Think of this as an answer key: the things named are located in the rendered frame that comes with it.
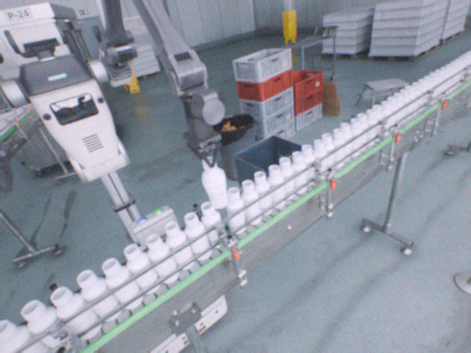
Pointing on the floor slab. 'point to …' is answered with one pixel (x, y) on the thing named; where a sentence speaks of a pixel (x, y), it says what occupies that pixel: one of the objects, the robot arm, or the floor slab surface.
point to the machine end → (59, 12)
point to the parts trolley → (313, 51)
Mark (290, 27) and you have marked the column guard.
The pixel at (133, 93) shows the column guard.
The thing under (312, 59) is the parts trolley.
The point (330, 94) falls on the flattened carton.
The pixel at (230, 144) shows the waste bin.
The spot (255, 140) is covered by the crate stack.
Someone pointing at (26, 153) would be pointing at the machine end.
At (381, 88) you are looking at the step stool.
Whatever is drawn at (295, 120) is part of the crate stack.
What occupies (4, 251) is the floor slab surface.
